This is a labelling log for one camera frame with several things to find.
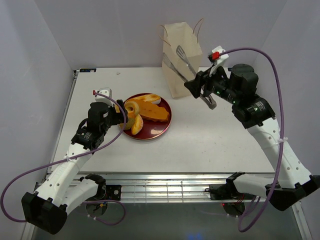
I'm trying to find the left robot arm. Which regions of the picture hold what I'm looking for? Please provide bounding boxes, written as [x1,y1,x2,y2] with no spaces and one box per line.
[21,98,127,235]

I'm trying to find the metal tongs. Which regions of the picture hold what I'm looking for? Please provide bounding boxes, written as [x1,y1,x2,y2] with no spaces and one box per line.
[162,44,202,98]

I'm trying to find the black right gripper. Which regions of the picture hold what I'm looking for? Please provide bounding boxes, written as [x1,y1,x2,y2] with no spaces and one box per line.
[183,62,240,105]

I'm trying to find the aluminium frame rail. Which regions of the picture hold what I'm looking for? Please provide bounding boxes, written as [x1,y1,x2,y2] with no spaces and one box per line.
[96,172,232,204]

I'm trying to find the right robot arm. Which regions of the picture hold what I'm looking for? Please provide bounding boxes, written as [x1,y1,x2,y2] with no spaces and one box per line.
[184,64,320,211]

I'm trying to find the fake bagel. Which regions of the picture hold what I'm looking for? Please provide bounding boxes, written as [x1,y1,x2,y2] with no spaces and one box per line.
[124,101,140,118]

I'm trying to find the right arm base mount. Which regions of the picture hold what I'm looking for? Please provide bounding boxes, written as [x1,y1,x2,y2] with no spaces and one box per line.
[204,172,251,201]

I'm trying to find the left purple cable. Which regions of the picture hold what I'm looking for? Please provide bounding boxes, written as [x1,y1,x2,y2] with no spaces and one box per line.
[0,92,130,224]

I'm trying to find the cut baguette slice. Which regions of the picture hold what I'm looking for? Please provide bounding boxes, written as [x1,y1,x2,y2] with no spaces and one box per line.
[119,118,135,131]

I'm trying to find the long toasted baguette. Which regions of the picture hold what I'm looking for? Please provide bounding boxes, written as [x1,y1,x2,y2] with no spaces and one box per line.
[133,94,161,105]

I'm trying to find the dark red round plate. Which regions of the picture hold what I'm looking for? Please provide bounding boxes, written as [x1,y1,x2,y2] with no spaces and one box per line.
[124,93,172,140]

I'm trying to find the beige paper bag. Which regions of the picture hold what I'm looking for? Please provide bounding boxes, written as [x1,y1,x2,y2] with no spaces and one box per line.
[158,22,203,98]

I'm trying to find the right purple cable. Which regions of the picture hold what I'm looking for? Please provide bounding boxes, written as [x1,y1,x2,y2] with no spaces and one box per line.
[223,47,284,233]

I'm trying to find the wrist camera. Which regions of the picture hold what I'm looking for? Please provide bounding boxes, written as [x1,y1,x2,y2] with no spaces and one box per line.
[207,45,229,77]
[93,87,112,105]

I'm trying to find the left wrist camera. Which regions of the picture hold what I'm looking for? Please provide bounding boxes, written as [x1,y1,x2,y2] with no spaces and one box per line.
[93,87,112,105]

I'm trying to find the purple cable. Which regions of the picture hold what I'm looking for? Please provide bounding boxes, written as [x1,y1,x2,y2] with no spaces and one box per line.
[223,47,284,233]
[0,92,130,224]

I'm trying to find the left blue table label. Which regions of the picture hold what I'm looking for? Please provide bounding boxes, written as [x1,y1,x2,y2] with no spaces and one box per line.
[79,68,97,73]

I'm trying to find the sugared orange bread roll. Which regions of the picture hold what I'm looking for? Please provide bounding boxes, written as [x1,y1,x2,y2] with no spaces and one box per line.
[131,114,144,136]

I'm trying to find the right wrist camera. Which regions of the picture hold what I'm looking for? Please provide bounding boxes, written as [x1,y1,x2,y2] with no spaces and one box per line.
[207,45,229,77]

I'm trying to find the large orange bread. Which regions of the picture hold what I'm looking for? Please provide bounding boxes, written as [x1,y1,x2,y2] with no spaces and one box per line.
[128,99,170,122]

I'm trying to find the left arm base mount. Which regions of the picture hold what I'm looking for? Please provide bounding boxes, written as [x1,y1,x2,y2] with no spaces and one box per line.
[79,173,122,201]

